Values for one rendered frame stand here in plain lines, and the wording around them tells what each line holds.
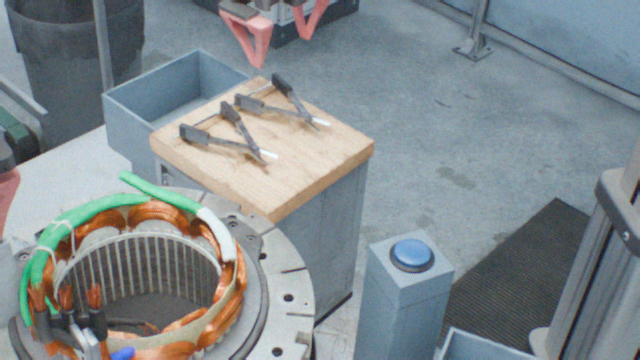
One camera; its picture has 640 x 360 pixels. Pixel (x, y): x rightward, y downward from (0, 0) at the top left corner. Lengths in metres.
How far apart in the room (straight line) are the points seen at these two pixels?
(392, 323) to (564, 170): 1.95
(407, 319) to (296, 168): 0.21
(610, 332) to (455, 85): 2.30
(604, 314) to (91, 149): 0.92
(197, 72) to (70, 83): 1.24
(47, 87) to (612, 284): 1.88
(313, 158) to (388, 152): 1.77
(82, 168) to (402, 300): 0.70
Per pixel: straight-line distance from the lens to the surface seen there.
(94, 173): 1.42
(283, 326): 0.76
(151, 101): 1.15
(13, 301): 0.77
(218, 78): 1.17
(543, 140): 2.94
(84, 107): 2.45
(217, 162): 0.97
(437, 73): 3.18
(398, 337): 0.95
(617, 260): 0.84
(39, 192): 1.40
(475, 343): 0.82
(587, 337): 0.92
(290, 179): 0.95
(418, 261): 0.90
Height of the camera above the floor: 1.68
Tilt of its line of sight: 40 degrees down
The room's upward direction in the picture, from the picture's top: 4 degrees clockwise
